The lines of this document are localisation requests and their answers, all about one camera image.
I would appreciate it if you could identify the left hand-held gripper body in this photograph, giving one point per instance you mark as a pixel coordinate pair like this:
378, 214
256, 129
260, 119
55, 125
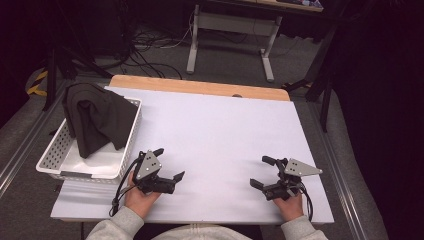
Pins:
148, 166

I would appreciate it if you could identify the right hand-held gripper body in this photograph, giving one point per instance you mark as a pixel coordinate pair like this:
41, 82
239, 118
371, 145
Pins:
300, 169

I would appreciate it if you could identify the person's left hand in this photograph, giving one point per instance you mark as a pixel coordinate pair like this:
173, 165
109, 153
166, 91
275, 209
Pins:
140, 201

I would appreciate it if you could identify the person's right hand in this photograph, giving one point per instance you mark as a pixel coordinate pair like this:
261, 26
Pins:
291, 208

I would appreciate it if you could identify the white perforated plastic basket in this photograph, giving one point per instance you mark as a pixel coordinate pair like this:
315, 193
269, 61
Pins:
96, 163

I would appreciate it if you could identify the person's grey hoodie torso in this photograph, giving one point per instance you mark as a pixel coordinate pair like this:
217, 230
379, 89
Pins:
200, 233

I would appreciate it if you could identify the dark cloth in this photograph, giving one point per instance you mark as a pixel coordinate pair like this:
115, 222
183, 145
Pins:
100, 116

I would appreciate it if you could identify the black metal stand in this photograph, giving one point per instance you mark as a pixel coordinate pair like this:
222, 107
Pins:
325, 83

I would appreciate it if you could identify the black tripod stand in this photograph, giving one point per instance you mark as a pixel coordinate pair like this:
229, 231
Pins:
51, 76

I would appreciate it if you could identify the yellow black striped tape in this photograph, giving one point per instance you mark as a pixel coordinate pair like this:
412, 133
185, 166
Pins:
37, 87

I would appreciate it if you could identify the desk with white legs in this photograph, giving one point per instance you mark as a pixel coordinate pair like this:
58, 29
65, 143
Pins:
230, 25

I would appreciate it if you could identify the metal floor rail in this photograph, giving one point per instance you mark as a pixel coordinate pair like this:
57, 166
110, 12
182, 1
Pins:
340, 173
30, 140

